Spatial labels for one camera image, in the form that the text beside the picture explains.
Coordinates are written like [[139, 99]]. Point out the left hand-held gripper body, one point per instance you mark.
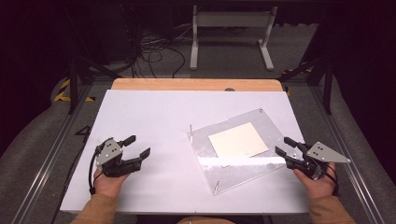
[[107, 154]]

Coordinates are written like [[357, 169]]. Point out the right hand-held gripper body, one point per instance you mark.
[[323, 154]]

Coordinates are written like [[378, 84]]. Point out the clear acrylic photo frame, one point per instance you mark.
[[274, 130]]

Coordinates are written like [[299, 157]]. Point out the painting print card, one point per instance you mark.
[[236, 140]]

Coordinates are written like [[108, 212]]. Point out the person's left hand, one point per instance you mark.
[[107, 186]]

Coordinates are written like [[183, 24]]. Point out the person's right hand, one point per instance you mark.
[[320, 188]]

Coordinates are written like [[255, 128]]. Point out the white foam board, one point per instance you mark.
[[149, 109]]

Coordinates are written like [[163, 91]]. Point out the black metal stand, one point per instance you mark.
[[327, 90], [73, 87]]

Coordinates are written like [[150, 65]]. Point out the yellow black hazard tape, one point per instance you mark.
[[288, 71], [60, 92]]

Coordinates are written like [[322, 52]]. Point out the white metal stand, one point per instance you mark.
[[195, 46]]

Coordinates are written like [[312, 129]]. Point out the aluminium floor rail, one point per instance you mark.
[[46, 165], [351, 174]]

